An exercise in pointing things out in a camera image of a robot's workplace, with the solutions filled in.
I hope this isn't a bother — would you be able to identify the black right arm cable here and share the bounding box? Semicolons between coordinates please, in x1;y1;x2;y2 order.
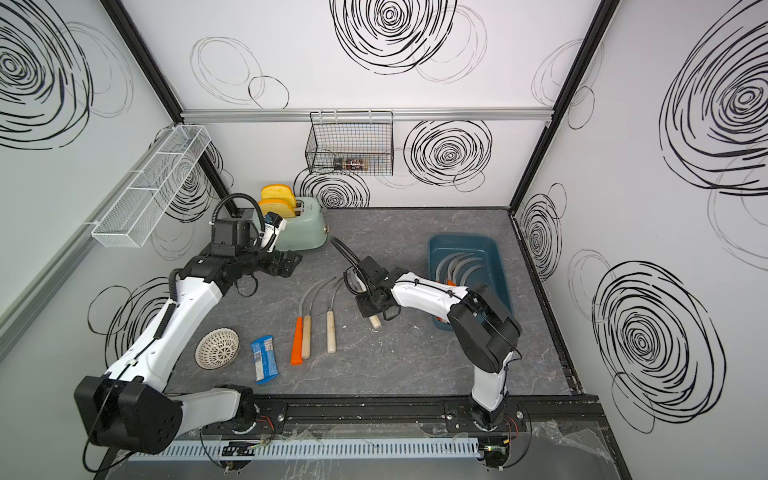
329;236;370;295

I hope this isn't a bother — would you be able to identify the white wire wall shelf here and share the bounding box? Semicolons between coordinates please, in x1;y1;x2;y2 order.
91;125;211;248

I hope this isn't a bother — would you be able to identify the wooden handle sickle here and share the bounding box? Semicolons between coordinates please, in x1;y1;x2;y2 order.
357;278;381;330
460;264;485;286
326;279;344;353
300;276;336;360

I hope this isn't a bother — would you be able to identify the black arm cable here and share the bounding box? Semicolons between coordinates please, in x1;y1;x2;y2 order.
211;192;266;241
329;236;370;295

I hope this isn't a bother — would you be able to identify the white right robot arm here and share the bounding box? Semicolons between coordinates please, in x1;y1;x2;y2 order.
346;256;522;416

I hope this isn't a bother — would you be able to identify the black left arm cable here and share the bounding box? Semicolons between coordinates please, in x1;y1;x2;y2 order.
211;192;266;241

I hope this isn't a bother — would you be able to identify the white slotted cable duct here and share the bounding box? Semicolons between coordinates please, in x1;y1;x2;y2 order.
132;437;481;463

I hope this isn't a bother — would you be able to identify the white plastic strainer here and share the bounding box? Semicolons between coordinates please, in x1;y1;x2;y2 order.
194;328;240;370

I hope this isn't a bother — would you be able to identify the mint green toaster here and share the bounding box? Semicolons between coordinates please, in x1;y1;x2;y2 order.
274;196;328;251

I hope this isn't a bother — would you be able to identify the yellow toast slice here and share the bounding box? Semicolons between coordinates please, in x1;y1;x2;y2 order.
261;184;296;203
258;198;296;219

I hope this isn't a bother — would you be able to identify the black wire wall basket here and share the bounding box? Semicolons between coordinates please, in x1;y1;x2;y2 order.
304;110;395;176

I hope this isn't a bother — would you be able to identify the blue snack packet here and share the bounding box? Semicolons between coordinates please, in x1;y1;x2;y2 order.
250;335;279;384

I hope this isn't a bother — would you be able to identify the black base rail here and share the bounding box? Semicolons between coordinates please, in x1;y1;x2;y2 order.
203;393;607;433

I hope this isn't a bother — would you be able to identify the teal plastic storage box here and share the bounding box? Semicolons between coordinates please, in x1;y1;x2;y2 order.
427;233;514;314

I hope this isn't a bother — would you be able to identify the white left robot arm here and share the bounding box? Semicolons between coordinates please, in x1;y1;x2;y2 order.
74;213;302;454

